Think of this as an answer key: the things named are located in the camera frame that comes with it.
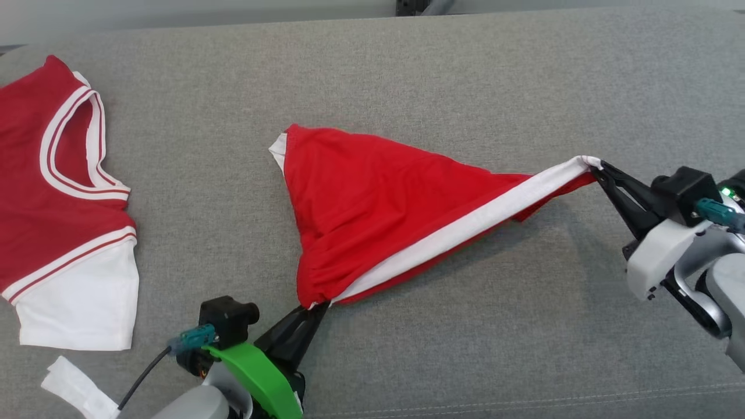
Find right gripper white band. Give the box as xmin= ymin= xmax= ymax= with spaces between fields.
xmin=591 ymin=162 xmax=714 ymax=300

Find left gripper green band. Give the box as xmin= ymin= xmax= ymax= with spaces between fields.
xmin=204 ymin=303 xmax=331 ymax=419

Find red shorts with white stripe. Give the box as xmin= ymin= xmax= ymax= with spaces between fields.
xmin=269 ymin=123 xmax=604 ymax=309

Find red jersey with white sleeves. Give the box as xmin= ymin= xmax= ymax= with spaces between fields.
xmin=0 ymin=55 xmax=140 ymax=351

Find white cloth strip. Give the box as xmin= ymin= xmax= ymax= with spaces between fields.
xmin=41 ymin=356 xmax=120 ymax=419

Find grey fabric sofa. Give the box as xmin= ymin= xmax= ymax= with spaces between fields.
xmin=0 ymin=6 xmax=745 ymax=419

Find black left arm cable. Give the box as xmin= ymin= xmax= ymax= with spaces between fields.
xmin=116 ymin=348 xmax=173 ymax=411

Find grey metal post with bracket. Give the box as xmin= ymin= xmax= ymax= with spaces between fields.
xmin=396 ymin=0 xmax=455 ymax=17

